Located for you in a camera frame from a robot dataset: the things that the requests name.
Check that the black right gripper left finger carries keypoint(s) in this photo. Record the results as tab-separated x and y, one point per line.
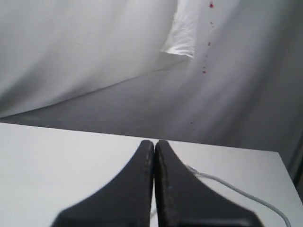
123	202

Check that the white five-socket power strip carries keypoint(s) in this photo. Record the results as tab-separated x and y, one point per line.
243	193

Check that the white backdrop cloth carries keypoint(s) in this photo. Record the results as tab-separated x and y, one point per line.
223	72

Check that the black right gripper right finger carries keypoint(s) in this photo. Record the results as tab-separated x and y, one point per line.
182	200

